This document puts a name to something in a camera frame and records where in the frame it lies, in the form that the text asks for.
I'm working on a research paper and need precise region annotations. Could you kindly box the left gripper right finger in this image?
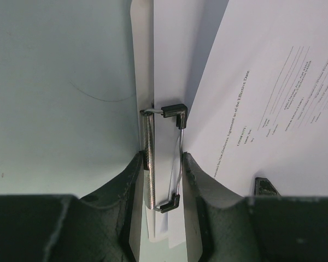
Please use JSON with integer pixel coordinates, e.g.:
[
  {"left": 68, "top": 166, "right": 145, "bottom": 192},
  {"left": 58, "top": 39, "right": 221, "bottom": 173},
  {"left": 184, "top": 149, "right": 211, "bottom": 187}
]
[{"left": 183, "top": 153, "right": 328, "bottom": 261}]

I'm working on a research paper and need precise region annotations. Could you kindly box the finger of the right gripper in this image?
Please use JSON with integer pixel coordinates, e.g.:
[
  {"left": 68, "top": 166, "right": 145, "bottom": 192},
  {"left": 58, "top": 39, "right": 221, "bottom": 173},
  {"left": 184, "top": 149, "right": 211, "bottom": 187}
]
[{"left": 253, "top": 177, "right": 280, "bottom": 197}]

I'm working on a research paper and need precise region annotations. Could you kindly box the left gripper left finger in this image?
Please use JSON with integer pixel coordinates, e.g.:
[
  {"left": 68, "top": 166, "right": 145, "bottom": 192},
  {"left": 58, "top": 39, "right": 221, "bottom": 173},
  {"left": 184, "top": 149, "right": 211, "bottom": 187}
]
[{"left": 0, "top": 153, "right": 143, "bottom": 261}]

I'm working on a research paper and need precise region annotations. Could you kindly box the sparse text paper sheet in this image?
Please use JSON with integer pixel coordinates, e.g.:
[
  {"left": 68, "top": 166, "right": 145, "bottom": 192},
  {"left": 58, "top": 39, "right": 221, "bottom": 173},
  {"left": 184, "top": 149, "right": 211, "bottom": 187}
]
[{"left": 185, "top": 1, "right": 328, "bottom": 196}]

